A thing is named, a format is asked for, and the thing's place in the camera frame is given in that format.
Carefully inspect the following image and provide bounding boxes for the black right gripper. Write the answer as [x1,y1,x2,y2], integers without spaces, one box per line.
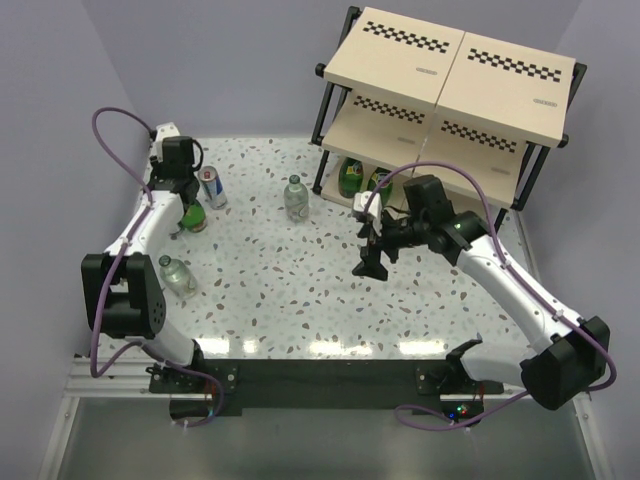
[352,207,429,281]

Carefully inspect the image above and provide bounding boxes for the clear bottle green cap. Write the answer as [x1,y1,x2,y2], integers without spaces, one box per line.
[283,175,309,223]
[158,255,198,299]

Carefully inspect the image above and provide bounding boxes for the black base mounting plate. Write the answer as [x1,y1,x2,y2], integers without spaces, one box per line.
[146,359,504,420]

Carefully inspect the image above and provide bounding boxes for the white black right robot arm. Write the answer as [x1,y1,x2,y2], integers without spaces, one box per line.
[353,175,617,410]

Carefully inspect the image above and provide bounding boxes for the clear bottle green cap left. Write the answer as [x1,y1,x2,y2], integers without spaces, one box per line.
[158,255,198,299]

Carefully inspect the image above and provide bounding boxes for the beige three-tier shelf unit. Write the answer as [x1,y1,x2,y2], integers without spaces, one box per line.
[311,6,587,220]

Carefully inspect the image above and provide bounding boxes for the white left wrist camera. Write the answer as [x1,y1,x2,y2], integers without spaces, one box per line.
[149,122,181,157]

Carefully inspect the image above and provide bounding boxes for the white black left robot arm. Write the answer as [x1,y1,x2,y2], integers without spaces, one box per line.
[81,135,207,392]

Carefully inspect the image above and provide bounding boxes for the green bottle on shelf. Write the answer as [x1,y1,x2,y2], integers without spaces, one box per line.
[338,157,364,198]

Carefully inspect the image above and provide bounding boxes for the silver blue can back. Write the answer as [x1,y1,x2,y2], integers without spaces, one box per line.
[198,166,228,210]

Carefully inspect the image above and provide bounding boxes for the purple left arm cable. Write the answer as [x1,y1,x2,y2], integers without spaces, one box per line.
[89,106,224,431]

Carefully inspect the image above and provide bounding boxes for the green Perrier bottle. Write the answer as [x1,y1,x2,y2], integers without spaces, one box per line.
[367,167,393,204]
[180,200,207,233]

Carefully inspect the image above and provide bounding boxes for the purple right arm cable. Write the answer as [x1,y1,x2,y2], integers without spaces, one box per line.
[367,159,619,431]

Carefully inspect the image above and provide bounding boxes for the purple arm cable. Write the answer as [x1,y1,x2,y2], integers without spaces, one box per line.
[89,106,224,431]
[367,159,619,431]

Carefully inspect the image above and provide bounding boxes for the clear bottle green cap centre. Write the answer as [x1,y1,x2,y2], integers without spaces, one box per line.
[283,175,309,223]

